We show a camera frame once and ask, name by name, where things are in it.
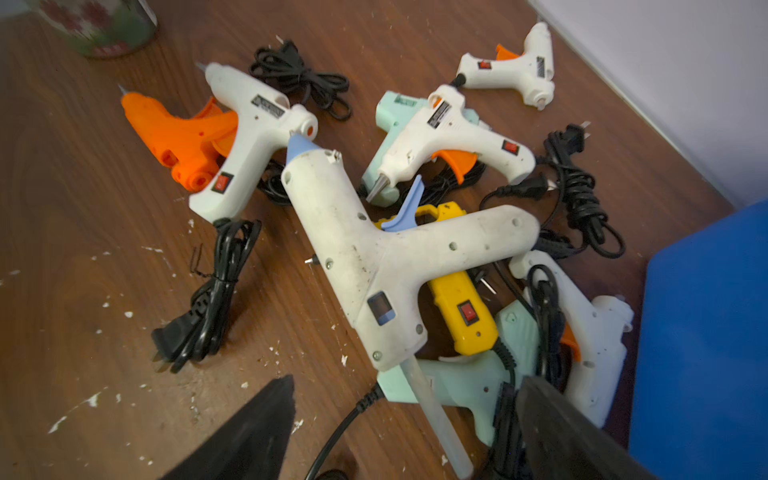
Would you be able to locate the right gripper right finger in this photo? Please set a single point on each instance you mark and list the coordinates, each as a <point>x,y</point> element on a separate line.
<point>561,443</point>

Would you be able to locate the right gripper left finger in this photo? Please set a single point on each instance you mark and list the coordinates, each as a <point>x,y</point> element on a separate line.
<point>252,444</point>

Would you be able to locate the large white glue gun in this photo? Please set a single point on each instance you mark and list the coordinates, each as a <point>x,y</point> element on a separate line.
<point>376,275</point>

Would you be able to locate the white glue gun orange trigger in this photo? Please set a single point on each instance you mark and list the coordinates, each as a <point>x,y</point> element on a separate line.
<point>440,126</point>

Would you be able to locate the small mint glue gun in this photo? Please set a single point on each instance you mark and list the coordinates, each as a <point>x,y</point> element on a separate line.
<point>474,382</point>

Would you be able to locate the blue plastic storage box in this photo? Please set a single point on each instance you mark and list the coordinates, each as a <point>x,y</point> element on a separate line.
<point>700,390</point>

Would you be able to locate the yellow glue gun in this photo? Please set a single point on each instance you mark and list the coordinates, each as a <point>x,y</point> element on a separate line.
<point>468,319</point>

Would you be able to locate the mint glue gun under white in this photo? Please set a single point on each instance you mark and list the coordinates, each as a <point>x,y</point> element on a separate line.
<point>393,112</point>

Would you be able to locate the small white glue gun far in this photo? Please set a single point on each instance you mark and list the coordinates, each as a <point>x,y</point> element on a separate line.
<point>531,73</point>

